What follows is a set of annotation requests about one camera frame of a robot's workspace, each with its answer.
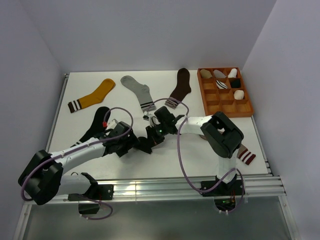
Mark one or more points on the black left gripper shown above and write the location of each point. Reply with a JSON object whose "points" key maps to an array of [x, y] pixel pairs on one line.
{"points": [[122, 151]]}

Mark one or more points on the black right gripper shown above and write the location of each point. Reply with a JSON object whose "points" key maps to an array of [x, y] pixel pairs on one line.
{"points": [[151, 131]]}

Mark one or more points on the plain black sock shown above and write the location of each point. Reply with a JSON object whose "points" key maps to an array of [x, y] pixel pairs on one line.
{"points": [[145, 144]]}

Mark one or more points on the black sock with white stripes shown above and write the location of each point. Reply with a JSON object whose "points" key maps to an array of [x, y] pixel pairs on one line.
{"points": [[96, 125]]}

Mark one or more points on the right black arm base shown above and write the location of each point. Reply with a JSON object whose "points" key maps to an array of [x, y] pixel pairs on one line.
{"points": [[229, 191]]}

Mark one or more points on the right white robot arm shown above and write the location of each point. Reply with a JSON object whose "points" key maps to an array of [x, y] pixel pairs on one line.
{"points": [[223, 136]]}

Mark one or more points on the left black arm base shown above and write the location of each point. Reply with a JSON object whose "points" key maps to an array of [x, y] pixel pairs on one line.
{"points": [[96, 195]]}

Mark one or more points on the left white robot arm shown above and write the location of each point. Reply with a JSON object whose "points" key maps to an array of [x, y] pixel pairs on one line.
{"points": [[45, 175]]}

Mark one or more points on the brown sock with pink stripes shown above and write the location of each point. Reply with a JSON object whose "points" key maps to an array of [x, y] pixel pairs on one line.
{"points": [[182, 88]]}

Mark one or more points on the grey sock with black stripes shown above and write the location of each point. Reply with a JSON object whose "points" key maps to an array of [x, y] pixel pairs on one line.
{"points": [[141, 91]]}

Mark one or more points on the rolled beige sock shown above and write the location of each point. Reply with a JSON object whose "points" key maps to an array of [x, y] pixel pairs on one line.
{"points": [[205, 74]]}

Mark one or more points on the mustard yellow sock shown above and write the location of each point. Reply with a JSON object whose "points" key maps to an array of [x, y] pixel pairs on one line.
{"points": [[96, 97]]}

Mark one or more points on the orange wooden compartment tray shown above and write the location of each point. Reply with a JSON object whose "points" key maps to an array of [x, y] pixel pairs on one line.
{"points": [[222, 100]]}

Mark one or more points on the rolled striped sock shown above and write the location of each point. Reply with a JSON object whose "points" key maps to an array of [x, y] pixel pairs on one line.
{"points": [[221, 85]]}

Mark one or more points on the rolled grey sock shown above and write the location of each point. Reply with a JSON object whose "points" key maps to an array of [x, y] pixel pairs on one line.
{"points": [[218, 74]]}

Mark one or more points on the rolled cream sock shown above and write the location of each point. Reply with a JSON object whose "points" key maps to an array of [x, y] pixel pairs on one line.
{"points": [[239, 94]]}

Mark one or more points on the rolled black sock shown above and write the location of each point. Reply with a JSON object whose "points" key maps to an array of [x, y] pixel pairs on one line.
{"points": [[235, 83]]}

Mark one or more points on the rolled white sock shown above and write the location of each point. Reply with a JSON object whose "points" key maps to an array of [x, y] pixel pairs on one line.
{"points": [[233, 73]]}

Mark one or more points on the tan sock with maroon cuff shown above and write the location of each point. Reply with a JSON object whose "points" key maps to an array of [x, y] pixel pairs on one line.
{"points": [[245, 155]]}

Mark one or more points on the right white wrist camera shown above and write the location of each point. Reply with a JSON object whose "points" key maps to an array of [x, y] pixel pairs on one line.
{"points": [[151, 118]]}

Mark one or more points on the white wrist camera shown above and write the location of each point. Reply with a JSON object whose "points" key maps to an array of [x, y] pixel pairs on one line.
{"points": [[151, 118], [109, 125]]}

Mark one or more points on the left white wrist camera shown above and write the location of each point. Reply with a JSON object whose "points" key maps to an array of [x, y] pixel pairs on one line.
{"points": [[109, 125]]}

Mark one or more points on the aluminium frame rail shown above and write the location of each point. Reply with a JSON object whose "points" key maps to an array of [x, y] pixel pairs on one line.
{"points": [[175, 189]]}

